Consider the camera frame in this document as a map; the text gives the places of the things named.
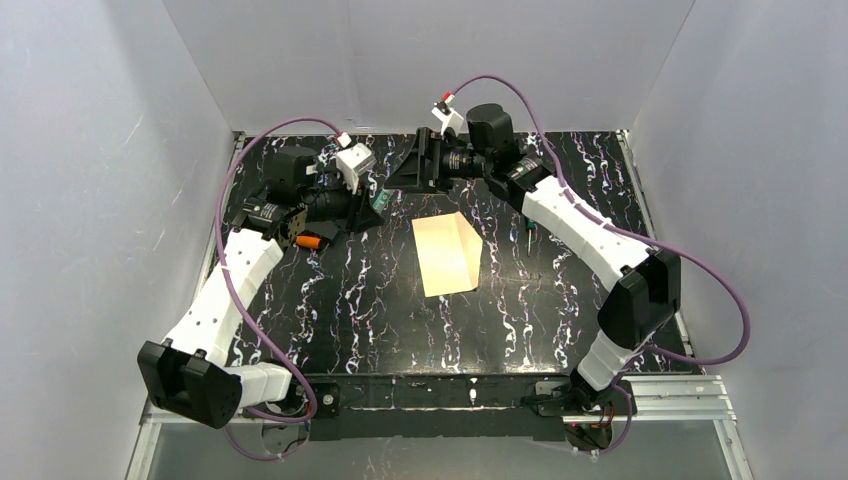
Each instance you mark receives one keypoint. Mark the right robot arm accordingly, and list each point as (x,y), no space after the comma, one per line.
(643,283)

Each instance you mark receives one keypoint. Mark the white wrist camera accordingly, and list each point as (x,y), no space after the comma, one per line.
(449,118)
(353,160)

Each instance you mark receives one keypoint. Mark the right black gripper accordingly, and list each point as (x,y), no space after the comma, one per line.
(425,161)

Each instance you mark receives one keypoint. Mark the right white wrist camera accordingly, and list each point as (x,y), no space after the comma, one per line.
(449,118)

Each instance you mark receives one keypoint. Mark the white envelope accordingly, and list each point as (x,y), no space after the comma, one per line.
(449,252)

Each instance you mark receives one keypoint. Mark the white green glue stick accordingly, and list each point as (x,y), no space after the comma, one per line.
(381,200)

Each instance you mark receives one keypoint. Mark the aluminium table frame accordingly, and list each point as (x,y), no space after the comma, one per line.
(682,427)

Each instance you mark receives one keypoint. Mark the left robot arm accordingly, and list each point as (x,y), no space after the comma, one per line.
(186,372)

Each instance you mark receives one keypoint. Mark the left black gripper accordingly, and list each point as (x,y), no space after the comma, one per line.
(355,206)

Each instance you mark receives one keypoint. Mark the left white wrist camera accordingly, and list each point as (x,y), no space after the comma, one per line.
(353,160)

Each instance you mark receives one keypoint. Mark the green handled screwdriver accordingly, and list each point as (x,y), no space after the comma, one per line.
(530,228)

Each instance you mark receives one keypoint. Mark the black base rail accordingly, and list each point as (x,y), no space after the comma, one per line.
(353,406)

